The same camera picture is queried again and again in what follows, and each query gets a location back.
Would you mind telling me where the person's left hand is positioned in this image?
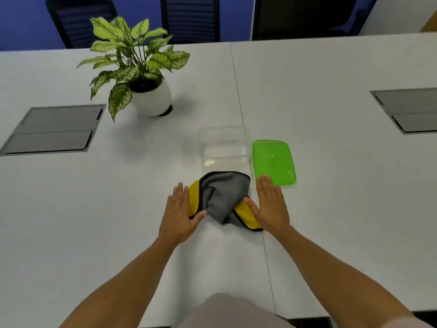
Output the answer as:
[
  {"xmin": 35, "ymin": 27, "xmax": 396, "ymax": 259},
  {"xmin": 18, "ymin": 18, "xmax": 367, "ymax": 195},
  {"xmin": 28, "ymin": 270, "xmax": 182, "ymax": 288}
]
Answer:
[{"xmin": 158, "ymin": 182, "xmax": 208, "ymax": 246}]

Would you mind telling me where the person's right hand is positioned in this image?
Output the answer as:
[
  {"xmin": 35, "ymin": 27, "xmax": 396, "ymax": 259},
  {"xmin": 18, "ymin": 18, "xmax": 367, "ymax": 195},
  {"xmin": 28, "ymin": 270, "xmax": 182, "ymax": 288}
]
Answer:
[{"xmin": 243, "ymin": 174, "xmax": 291, "ymax": 236}]

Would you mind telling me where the green plastic lid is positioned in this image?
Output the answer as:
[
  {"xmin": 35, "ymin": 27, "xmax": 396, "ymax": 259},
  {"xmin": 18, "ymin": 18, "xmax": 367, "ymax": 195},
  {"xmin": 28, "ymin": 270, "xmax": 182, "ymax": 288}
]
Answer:
[{"xmin": 252, "ymin": 139, "xmax": 297, "ymax": 187}]

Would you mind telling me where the yellow and grey cloth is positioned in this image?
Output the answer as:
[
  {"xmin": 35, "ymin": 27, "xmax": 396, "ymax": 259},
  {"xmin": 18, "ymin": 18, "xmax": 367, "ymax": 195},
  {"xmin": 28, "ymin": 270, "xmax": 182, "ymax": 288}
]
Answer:
[{"xmin": 188, "ymin": 171, "xmax": 264, "ymax": 232}]

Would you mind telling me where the clear plastic container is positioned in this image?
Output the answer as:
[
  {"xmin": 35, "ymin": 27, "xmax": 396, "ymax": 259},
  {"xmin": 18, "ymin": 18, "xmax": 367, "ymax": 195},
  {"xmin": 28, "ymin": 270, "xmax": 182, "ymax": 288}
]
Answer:
[{"xmin": 198, "ymin": 125, "xmax": 252, "ymax": 168}]

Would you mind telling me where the person's right forearm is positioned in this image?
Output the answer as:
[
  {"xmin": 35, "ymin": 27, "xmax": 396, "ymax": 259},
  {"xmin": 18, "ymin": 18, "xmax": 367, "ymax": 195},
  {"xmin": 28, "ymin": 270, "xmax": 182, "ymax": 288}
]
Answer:
[{"xmin": 273, "ymin": 225, "xmax": 416, "ymax": 328}]

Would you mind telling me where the person's left forearm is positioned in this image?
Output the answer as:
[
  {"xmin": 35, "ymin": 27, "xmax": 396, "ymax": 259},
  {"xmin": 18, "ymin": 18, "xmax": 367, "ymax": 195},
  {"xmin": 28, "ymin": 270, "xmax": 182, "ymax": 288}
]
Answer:
[{"xmin": 60, "ymin": 235, "xmax": 178, "ymax": 328}]

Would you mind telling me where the person's grey shirt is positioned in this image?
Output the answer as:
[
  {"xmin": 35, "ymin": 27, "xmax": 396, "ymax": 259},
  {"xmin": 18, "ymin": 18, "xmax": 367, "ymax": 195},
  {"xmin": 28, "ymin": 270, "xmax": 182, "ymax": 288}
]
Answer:
[{"xmin": 172, "ymin": 292, "xmax": 434, "ymax": 328}]

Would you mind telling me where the white plant pot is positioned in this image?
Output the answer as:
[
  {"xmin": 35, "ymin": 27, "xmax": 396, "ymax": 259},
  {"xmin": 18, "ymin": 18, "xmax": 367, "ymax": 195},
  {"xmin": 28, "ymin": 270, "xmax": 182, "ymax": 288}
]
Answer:
[{"xmin": 129, "ymin": 77, "xmax": 173, "ymax": 118}]

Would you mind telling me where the green variegated plant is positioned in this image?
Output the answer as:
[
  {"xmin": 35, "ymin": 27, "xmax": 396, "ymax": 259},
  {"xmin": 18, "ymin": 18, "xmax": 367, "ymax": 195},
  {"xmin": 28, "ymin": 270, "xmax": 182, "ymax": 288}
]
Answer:
[{"xmin": 76, "ymin": 15, "xmax": 191, "ymax": 123}]

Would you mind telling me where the grey table cable hatch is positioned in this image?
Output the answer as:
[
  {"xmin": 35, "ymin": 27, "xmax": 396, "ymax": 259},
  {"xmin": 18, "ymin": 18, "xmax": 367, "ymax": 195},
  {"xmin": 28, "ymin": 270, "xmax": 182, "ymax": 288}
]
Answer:
[
  {"xmin": 0, "ymin": 104, "xmax": 107, "ymax": 157},
  {"xmin": 370, "ymin": 87, "xmax": 437, "ymax": 135}
]

